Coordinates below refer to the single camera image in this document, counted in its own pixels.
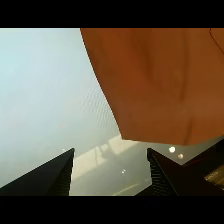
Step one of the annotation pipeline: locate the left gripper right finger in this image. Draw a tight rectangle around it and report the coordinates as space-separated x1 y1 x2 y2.
135 138 224 197

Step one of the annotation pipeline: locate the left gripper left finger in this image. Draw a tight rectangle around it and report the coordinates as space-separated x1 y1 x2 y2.
0 148 76 197

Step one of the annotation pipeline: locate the orange garment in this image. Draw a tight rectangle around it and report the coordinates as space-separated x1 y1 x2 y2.
80 28 224 146

